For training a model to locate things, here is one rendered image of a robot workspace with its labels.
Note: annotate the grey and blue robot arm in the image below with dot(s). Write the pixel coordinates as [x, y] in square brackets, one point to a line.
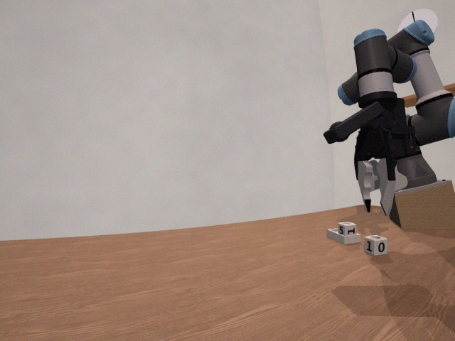
[378, 63]

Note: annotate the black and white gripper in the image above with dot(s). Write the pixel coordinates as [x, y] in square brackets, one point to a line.
[380, 139]

